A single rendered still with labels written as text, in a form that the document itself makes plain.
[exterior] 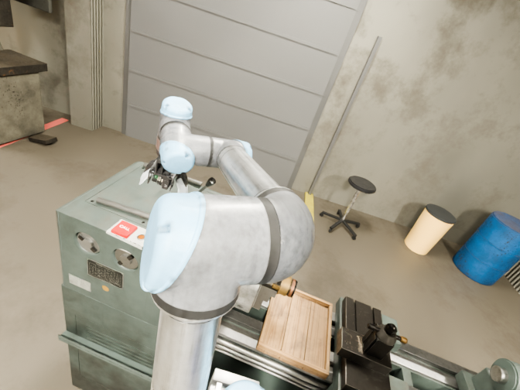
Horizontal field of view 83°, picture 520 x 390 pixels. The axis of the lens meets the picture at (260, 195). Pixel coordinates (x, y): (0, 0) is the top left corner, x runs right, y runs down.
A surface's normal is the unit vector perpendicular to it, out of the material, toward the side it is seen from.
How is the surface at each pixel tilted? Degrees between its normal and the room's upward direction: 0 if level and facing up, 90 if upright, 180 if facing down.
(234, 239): 43
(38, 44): 90
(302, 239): 52
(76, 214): 0
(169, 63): 90
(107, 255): 90
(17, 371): 0
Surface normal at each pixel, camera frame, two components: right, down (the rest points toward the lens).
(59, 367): 0.28, -0.81
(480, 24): -0.14, 0.50
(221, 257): 0.39, 0.17
